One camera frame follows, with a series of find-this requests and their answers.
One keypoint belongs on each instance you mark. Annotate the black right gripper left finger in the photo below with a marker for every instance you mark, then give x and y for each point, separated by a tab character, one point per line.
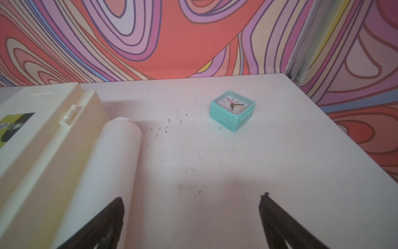
102	232

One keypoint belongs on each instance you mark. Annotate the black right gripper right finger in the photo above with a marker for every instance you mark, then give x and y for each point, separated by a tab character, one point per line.
282	231

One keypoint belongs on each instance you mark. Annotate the white plastic wrap roll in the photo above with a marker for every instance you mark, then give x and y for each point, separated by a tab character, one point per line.
109	174

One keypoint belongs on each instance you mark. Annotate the cream plastic wrap dispenser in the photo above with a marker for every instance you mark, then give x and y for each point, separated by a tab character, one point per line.
47	136

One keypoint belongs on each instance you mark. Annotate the aluminium frame corner post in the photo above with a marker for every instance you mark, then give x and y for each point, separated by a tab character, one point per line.
310	38

